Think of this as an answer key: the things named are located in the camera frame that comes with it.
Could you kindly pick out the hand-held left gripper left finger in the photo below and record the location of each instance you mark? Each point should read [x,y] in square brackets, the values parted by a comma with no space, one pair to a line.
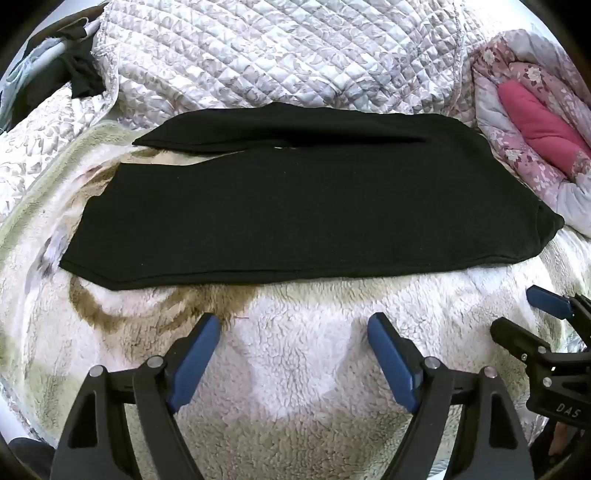
[199,353]

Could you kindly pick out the black pants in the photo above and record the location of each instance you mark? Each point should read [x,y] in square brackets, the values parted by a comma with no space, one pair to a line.
[300,207]

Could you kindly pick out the person's dark clothing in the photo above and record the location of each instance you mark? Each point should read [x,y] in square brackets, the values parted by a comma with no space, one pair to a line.
[32,457]

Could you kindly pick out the pink floral comforter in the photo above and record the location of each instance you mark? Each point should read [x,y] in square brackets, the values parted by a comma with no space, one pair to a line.
[508,145]

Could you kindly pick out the dark clothes pile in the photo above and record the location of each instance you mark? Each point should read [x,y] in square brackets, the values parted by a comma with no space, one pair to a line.
[21,81]

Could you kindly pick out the cream patterned fleece blanket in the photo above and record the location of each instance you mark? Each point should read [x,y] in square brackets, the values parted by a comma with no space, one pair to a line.
[300,350]

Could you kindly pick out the black garment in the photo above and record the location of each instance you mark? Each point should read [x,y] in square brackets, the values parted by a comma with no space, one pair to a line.
[69,69]

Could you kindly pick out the white grey quilted bedspread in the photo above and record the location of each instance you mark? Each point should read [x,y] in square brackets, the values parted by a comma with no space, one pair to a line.
[277,55]

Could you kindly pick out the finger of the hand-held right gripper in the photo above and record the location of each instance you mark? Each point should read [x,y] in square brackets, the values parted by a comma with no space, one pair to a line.
[515,338]
[548,302]

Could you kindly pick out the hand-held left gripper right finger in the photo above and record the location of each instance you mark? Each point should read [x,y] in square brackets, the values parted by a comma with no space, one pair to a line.
[391,357]

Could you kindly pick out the pink pillow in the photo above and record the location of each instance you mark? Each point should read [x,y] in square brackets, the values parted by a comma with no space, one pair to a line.
[535,120]

